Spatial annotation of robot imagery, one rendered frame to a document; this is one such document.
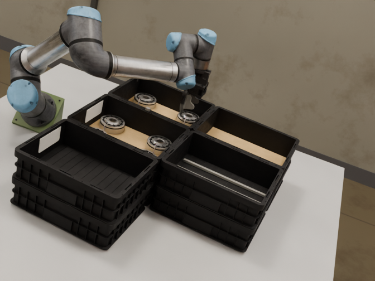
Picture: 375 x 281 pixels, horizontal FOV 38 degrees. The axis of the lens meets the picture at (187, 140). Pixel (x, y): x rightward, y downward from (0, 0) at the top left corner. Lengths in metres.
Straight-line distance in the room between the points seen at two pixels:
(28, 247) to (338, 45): 2.70
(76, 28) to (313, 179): 1.32
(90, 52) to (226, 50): 2.25
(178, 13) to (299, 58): 0.94
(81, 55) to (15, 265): 0.71
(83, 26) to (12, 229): 0.72
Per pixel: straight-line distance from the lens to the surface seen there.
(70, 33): 1.92
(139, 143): 2.17
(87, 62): 1.87
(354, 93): 3.98
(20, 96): 2.18
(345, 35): 3.87
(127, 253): 1.85
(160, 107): 2.48
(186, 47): 2.07
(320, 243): 2.21
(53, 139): 2.01
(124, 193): 1.71
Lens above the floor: 1.94
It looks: 29 degrees down
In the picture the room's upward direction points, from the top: 16 degrees clockwise
